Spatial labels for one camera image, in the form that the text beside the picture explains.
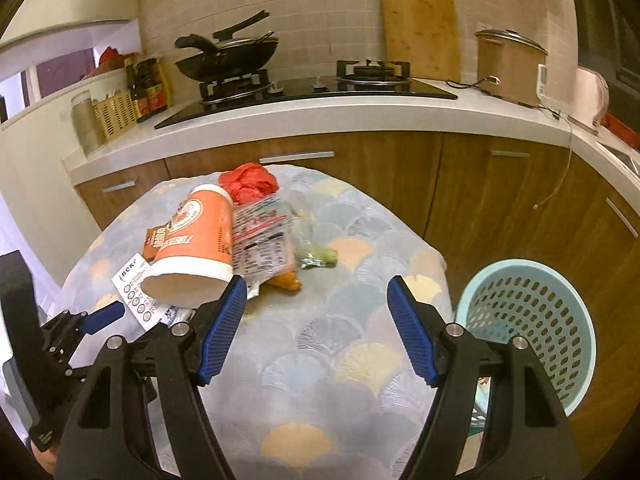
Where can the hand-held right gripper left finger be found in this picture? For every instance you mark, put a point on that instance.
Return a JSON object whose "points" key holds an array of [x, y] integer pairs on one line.
{"points": [[222, 330]]}

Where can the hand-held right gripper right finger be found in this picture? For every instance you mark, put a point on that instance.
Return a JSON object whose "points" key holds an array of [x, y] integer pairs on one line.
{"points": [[412, 330]]}

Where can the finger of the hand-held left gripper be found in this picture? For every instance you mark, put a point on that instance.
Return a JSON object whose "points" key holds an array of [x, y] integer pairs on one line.
{"points": [[102, 315]]}

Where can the orange peel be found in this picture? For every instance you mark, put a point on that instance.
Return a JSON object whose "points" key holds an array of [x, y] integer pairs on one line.
{"points": [[287, 281]]}

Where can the orange paper cup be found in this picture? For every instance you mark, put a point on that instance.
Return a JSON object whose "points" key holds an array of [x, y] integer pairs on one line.
{"points": [[195, 240]]}

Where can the light blue perforated basket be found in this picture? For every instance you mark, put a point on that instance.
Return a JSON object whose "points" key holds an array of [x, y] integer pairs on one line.
{"points": [[550, 320]]}

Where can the white printed leaflet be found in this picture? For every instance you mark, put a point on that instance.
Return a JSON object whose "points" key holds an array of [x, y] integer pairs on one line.
{"points": [[131, 285]]}

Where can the brown snack packet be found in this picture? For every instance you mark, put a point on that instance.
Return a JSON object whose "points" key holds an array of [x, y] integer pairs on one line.
{"points": [[155, 242]]}

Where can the fan patterned tablecloth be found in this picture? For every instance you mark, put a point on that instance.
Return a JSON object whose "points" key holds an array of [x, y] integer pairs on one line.
{"points": [[325, 350]]}

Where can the clear printed plastic wrapper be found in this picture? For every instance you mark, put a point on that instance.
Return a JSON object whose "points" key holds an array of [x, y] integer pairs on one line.
{"points": [[260, 245]]}

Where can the wooden kitchen cabinet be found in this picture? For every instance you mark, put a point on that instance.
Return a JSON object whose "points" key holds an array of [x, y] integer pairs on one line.
{"points": [[475, 195]]}

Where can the crumpled red plastic bag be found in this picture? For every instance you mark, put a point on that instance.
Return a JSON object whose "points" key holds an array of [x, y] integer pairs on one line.
{"points": [[250, 182]]}

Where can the translucent storage jar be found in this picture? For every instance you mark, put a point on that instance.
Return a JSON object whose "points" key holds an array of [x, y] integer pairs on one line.
{"points": [[87, 125]]}

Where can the yellow woven utensil basket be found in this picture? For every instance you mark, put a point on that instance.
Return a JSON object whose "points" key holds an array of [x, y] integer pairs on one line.
{"points": [[116, 115]]}

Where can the slim dark sauce bottle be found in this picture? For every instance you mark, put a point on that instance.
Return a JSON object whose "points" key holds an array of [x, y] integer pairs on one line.
{"points": [[136, 97]]}

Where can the wide dark sauce bottle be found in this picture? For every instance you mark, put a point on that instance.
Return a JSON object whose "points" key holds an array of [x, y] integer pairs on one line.
{"points": [[157, 90]]}

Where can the white round container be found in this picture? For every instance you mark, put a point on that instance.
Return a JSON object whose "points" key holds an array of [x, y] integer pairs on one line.
{"points": [[102, 82]]}

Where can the black glass gas stove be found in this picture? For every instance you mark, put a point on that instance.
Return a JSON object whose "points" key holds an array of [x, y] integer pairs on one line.
{"points": [[310, 95]]}

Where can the red cloth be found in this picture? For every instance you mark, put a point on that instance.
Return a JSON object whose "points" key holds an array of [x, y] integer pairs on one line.
{"points": [[110, 56]]}

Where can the black wok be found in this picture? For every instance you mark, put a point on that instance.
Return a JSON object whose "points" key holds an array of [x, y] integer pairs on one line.
{"points": [[225, 62]]}

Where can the white kettle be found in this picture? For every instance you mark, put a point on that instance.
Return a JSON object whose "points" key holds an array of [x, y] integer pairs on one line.
{"points": [[590, 97]]}

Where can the wooden cutting board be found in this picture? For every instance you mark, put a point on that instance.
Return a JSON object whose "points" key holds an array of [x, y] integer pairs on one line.
{"points": [[420, 25]]}

